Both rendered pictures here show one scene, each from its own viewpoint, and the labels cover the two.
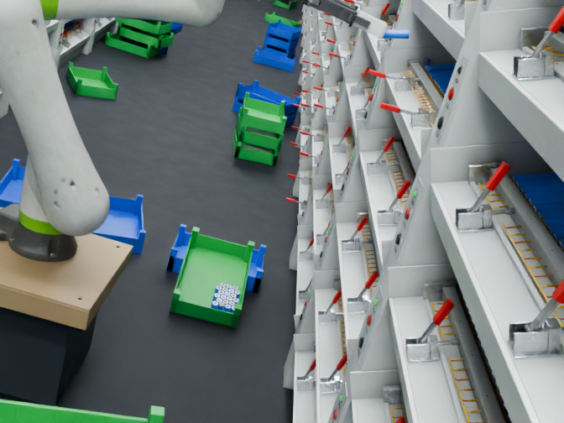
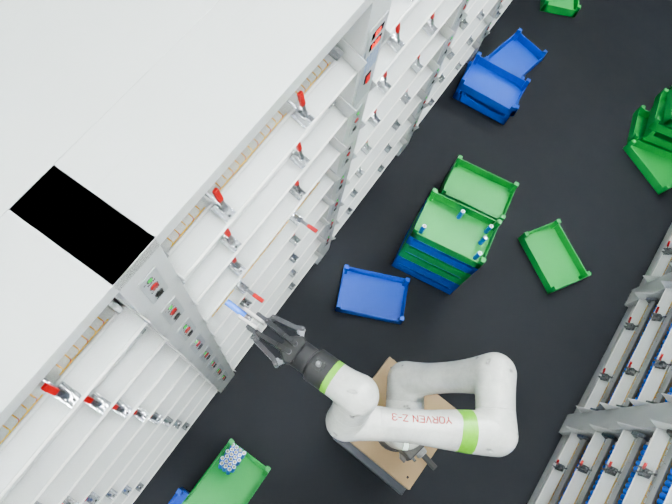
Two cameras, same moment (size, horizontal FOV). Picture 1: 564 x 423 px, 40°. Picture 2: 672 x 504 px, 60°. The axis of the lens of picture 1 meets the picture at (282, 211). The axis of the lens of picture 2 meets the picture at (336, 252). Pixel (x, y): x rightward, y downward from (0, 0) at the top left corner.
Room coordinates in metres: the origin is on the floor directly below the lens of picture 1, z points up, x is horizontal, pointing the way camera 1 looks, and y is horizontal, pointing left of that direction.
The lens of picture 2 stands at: (1.84, 0.20, 2.52)
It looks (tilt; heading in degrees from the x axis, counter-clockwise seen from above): 70 degrees down; 204
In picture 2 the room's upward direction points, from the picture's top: 16 degrees clockwise
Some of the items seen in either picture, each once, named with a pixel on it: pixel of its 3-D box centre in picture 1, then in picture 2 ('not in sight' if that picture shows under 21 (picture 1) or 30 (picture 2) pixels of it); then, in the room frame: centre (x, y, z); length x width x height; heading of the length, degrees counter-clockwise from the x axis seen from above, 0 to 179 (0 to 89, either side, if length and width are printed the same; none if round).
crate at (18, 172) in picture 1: (31, 190); not in sight; (2.37, 0.84, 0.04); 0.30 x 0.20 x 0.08; 10
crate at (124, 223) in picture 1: (112, 218); not in sight; (2.33, 0.54, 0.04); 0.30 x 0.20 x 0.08; 18
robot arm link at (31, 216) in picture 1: (55, 185); (402, 426); (1.51, 0.49, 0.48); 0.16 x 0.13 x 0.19; 35
